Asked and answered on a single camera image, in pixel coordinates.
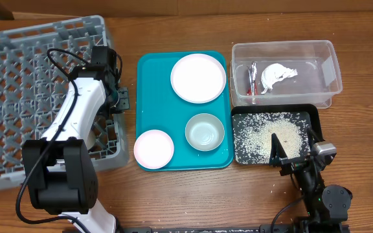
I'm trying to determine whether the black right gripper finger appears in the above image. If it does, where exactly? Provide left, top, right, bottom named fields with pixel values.
left=307, top=128, right=321, bottom=144
left=269, top=133, right=288, bottom=166

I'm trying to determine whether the small pink bowl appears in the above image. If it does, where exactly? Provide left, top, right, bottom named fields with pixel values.
left=133, top=129, right=174, bottom=170

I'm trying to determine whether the red snack wrapper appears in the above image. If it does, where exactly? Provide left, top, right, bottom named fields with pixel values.
left=247, top=61, right=257, bottom=96

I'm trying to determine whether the white napkin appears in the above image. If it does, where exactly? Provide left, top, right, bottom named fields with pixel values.
left=261, top=63, right=298, bottom=94

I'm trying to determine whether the grey bowl of rice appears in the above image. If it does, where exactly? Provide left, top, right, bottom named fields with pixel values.
left=185, top=113, right=225, bottom=151

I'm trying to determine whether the white round plate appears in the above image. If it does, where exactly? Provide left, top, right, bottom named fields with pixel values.
left=170, top=53, right=227, bottom=104

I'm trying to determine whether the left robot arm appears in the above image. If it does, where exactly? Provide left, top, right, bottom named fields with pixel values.
left=15, top=46, right=125, bottom=232

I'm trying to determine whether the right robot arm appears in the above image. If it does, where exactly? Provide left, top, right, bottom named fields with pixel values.
left=279, top=128, right=353, bottom=232

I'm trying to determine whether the grey dishwasher rack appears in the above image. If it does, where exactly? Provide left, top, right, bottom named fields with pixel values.
left=0, top=16, right=113, bottom=190

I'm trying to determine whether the spilled white rice pile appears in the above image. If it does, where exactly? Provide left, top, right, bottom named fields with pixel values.
left=232, top=112, right=311, bottom=165

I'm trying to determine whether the black tray bin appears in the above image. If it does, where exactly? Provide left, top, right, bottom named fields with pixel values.
left=231, top=103, right=323, bottom=166

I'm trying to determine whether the teal plastic tray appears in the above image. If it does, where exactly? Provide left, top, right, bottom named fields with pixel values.
left=136, top=51, right=234, bottom=172

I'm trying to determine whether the clear plastic bin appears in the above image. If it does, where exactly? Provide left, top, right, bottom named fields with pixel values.
left=230, top=40, right=343, bottom=108

